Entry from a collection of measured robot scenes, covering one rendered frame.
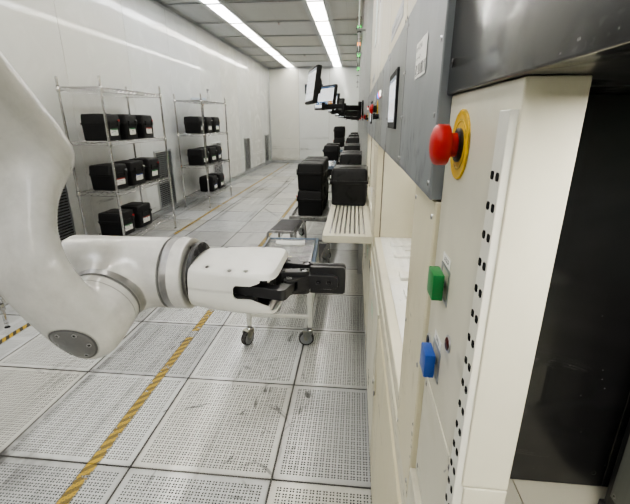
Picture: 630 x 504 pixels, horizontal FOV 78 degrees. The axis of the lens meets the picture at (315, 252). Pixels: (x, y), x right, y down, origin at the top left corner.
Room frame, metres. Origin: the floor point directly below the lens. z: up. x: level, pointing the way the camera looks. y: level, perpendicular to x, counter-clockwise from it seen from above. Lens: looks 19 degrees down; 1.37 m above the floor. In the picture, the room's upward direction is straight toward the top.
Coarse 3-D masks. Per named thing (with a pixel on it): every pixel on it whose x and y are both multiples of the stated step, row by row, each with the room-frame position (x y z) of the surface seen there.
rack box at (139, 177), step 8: (128, 160) 4.58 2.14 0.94; (136, 160) 4.62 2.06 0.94; (128, 168) 4.40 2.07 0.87; (136, 168) 4.47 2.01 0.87; (144, 168) 4.65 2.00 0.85; (128, 176) 4.41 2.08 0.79; (136, 176) 4.48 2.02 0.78; (144, 176) 4.65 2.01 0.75; (128, 184) 4.41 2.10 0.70; (136, 184) 4.47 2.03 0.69
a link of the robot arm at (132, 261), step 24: (72, 240) 0.44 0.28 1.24; (96, 240) 0.43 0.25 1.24; (120, 240) 0.43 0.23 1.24; (144, 240) 0.43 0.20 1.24; (168, 240) 0.43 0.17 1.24; (72, 264) 0.41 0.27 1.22; (96, 264) 0.40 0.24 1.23; (120, 264) 0.40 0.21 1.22; (144, 264) 0.40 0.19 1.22; (144, 288) 0.40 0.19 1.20
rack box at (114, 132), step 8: (88, 120) 4.08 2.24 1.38; (96, 120) 4.07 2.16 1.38; (112, 120) 4.21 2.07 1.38; (88, 128) 4.08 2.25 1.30; (96, 128) 4.08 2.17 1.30; (104, 128) 4.07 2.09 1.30; (112, 128) 4.19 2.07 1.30; (88, 136) 4.08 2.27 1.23; (96, 136) 4.08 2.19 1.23; (104, 136) 4.07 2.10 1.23; (112, 136) 4.17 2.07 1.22; (120, 136) 4.33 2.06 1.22
